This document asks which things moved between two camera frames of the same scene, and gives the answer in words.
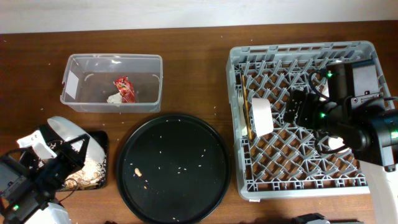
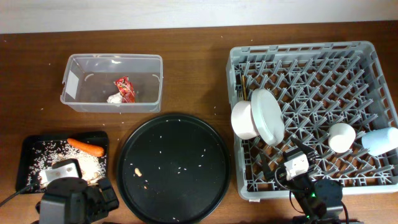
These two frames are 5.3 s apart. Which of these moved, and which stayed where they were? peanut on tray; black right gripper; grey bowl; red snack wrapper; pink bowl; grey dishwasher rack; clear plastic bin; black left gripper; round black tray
Moved: grey bowl; pink bowl; black right gripper; black left gripper
Stayed: red snack wrapper; round black tray; peanut on tray; grey dishwasher rack; clear plastic bin
